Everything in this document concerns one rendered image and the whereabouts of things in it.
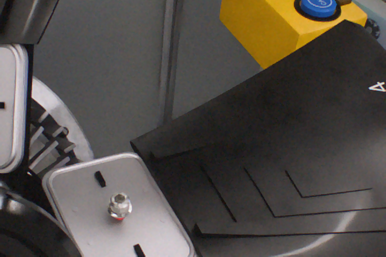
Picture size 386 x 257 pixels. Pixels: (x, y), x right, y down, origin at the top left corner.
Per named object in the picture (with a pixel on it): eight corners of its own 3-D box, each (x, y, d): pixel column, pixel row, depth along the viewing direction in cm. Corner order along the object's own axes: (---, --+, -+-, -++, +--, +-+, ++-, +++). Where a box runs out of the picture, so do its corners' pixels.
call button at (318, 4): (292, 5, 74) (295, -8, 73) (320, -2, 76) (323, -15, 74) (312, 24, 72) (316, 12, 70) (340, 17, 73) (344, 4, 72)
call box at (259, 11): (216, 27, 86) (226, -42, 78) (276, 11, 90) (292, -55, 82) (281, 102, 76) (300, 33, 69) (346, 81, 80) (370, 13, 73)
